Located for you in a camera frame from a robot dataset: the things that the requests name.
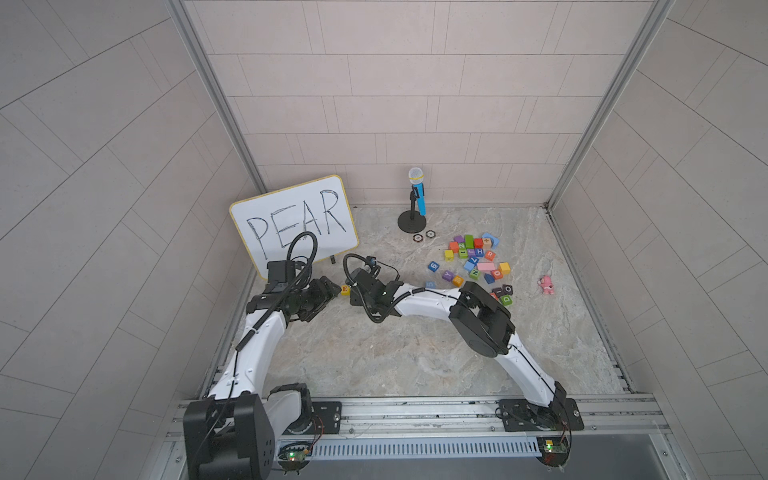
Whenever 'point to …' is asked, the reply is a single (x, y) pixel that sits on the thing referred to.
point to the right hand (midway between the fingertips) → (353, 293)
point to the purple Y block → (447, 275)
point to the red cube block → (478, 243)
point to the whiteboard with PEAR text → (268, 222)
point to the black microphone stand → (412, 221)
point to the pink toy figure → (546, 284)
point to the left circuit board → (293, 457)
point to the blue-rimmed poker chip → (430, 234)
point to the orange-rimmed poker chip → (418, 238)
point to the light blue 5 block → (430, 284)
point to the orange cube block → (458, 281)
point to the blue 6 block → (433, 266)
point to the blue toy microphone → (416, 177)
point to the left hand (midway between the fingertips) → (337, 289)
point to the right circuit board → (555, 450)
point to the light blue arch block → (494, 240)
